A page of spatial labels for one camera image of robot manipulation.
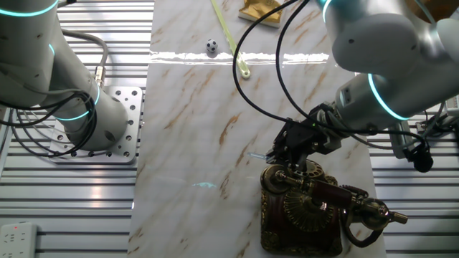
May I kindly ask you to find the thin cable bundle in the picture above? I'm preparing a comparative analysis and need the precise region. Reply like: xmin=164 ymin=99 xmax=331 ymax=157
xmin=0 ymin=91 xmax=100 ymax=158

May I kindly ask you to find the brown wooden box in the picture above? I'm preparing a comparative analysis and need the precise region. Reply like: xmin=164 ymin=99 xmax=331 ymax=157
xmin=407 ymin=0 xmax=459 ymax=23

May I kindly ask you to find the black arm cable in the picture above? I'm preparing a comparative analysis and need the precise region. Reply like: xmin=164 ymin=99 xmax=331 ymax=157
xmin=232 ymin=0 xmax=435 ymax=173

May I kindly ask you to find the yellow-green fly swatter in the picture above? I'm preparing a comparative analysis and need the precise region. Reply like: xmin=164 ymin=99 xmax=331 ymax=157
xmin=209 ymin=0 xmax=251 ymax=80

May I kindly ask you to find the thin grey cable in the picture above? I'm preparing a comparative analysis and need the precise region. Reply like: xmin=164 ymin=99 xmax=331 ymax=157
xmin=322 ymin=103 xmax=448 ymax=151

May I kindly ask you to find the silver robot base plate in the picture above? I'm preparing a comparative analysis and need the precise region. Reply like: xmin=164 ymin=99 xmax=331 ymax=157
xmin=48 ymin=85 xmax=143 ymax=165

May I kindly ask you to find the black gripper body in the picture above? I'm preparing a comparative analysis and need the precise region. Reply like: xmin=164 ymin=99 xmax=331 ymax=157
xmin=270 ymin=102 xmax=345 ymax=162

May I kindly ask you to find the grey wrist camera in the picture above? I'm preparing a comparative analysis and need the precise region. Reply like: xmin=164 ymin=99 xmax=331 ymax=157
xmin=388 ymin=120 xmax=412 ymax=159

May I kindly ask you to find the thick grey robot cable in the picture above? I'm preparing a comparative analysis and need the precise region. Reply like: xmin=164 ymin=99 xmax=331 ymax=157
xmin=60 ymin=29 xmax=109 ymax=89

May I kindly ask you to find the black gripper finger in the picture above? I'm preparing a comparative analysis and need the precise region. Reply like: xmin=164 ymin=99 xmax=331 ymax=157
xmin=265 ymin=145 xmax=288 ymax=163
xmin=288 ymin=153 xmax=310 ymax=173

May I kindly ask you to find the small silver camera on mount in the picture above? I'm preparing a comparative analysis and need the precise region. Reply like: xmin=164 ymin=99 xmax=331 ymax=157
xmin=415 ymin=113 xmax=459 ymax=139

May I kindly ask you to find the black coiled phone cord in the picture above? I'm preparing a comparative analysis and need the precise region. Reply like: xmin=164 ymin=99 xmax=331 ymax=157
xmin=339 ymin=184 xmax=385 ymax=249

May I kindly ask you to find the brass and red phone handset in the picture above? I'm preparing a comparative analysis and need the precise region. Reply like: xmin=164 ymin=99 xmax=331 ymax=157
xmin=260 ymin=164 xmax=409 ymax=231

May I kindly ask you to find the white marble pattern mat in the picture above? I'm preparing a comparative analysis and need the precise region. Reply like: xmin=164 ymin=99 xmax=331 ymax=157
xmin=127 ymin=0 xmax=388 ymax=258

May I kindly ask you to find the white power strip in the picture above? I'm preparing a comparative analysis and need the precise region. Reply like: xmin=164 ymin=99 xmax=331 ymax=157
xmin=0 ymin=221 xmax=39 ymax=258

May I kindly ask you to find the gold tissue pack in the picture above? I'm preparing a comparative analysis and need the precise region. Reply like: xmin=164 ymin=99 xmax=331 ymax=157
xmin=238 ymin=0 xmax=286 ymax=29

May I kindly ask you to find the antique brass rotary phone base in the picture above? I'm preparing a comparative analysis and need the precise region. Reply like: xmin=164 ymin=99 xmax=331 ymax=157
xmin=260 ymin=159 xmax=344 ymax=257

